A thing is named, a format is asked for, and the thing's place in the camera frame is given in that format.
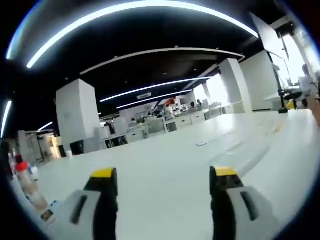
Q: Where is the black bin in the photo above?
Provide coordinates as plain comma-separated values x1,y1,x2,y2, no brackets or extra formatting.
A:
69,140,85,156

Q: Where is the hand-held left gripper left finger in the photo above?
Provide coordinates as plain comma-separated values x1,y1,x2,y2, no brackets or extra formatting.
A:
48,167,119,240

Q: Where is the small printed packet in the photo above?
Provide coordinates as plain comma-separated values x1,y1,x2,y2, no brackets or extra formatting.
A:
39,199,62,222

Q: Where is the white pillar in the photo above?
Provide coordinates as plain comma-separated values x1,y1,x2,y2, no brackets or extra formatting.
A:
55,78,104,157
217,58,253,115

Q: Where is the black office chair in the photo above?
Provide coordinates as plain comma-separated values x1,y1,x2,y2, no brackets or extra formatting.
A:
277,90,304,111

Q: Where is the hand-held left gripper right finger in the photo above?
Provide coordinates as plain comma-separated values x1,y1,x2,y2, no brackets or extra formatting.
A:
209,165,277,240

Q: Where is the red-capped plastic bottle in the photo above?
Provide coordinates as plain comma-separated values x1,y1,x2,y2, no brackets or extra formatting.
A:
13,154,48,210

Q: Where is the row of white office desks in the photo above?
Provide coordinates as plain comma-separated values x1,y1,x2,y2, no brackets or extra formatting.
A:
99,107,226,151

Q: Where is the white shelving unit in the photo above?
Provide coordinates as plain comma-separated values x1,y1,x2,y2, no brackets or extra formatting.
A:
17,129,62,165

